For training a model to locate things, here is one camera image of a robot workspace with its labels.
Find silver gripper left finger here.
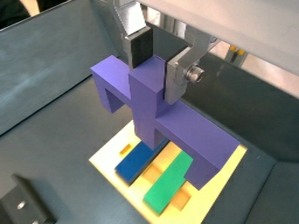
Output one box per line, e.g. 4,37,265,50
113,0,154,69

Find black angle bracket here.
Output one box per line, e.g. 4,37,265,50
0,174,56,224

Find yellow slotted board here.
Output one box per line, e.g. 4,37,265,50
90,123,247,224

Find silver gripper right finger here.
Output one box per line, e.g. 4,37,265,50
165,26,219,104

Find green block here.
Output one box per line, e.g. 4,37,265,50
145,151,193,214

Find blue block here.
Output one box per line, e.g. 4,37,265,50
115,139,169,185

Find purple m-shaped block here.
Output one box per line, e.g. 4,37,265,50
91,56,239,188

